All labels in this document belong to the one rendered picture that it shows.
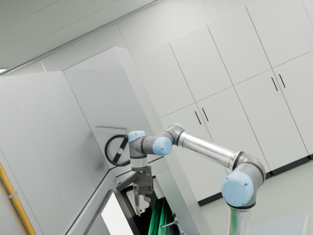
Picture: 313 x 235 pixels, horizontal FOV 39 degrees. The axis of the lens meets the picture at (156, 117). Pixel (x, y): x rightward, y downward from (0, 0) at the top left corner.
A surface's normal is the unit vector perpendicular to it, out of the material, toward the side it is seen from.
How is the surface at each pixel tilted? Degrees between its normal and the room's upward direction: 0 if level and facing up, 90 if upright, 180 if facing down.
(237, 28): 90
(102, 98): 90
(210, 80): 90
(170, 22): 90
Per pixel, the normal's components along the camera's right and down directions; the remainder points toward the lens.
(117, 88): -0.07, 0.13
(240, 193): -0.55, 0.21
